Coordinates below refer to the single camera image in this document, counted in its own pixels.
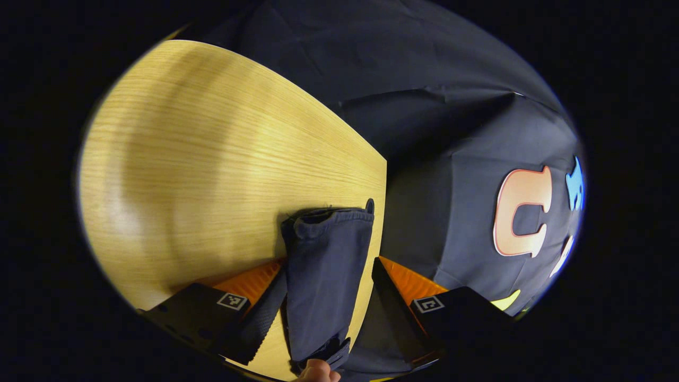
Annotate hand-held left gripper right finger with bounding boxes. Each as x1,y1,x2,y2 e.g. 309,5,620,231
371,257,512,372

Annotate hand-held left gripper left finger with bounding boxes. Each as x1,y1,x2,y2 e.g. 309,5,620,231
139,258,290,367

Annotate black jeans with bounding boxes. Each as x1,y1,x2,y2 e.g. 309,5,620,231
280,206,376,375

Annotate black backdrop cloth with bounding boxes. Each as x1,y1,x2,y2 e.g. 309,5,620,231
175,0,587,382

